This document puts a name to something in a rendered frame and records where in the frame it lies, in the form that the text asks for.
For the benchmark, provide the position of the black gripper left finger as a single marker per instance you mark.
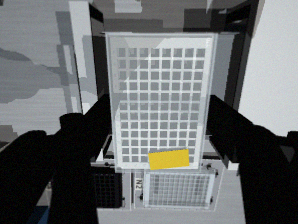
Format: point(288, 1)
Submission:
point(29, 162)

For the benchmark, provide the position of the black assay plate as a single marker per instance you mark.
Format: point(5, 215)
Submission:
point(108, 187)

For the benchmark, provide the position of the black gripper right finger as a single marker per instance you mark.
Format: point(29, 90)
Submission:
point(269, 185)

